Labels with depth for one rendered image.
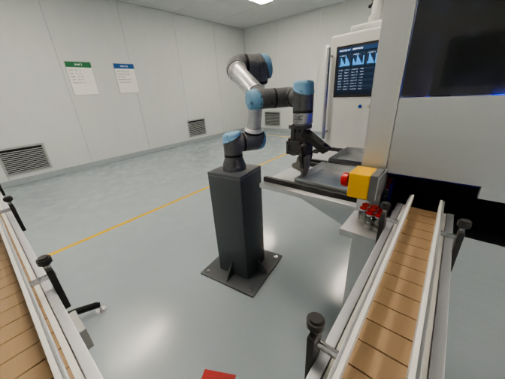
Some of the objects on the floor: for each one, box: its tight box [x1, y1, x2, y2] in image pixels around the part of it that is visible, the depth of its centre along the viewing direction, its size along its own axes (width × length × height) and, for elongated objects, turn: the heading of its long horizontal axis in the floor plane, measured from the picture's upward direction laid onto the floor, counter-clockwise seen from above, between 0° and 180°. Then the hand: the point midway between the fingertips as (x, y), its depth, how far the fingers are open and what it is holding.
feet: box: [67, 301, 107, 314], centre depth 131 cm, size 8×50×14 cm, turn 148°
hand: (305, 174), depth 96 cm, fingers closed
